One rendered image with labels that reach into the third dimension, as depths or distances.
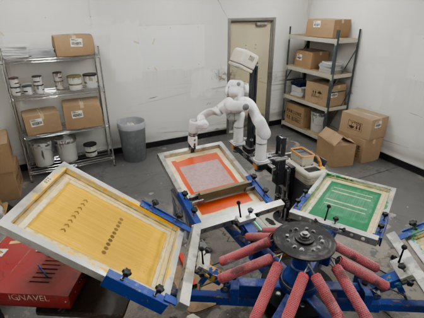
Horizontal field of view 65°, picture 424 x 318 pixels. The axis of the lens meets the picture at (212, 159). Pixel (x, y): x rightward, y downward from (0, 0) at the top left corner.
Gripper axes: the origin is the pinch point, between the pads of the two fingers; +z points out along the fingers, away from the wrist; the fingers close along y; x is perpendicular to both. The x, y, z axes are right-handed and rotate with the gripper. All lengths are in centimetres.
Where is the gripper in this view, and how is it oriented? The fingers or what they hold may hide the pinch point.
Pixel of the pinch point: (191, 149)
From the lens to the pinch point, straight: 279.6
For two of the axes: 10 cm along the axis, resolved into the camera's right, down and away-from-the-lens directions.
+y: -4.3, -6.0, 6.8
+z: -1.1, 7.8, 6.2
